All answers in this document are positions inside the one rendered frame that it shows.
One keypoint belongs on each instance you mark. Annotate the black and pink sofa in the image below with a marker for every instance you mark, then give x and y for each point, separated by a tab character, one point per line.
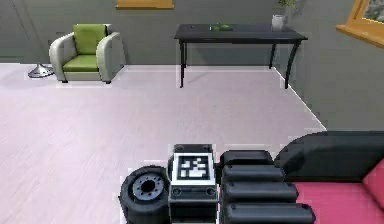
336	173

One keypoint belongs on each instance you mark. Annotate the wooden framed window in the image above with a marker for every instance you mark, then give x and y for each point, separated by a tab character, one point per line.
365	23

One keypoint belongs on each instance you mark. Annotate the green object on table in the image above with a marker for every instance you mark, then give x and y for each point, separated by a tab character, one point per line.
220	27

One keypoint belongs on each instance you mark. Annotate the silver floor lamp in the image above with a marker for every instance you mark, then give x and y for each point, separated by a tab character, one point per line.
40	70

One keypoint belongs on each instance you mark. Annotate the white pot house plant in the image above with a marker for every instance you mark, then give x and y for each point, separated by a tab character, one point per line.
279	20

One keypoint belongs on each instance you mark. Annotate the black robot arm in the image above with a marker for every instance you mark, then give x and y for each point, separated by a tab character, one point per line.
233	186

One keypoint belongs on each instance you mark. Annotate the wooden framed picture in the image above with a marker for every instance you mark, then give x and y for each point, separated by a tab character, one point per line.
145	4

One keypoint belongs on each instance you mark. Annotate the white and green armchair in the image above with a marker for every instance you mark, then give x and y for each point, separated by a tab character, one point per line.
87	55

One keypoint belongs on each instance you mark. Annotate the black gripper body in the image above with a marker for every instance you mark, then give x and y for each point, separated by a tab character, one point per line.
145	193

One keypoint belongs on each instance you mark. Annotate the black table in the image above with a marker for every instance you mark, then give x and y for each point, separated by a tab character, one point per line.
233	33

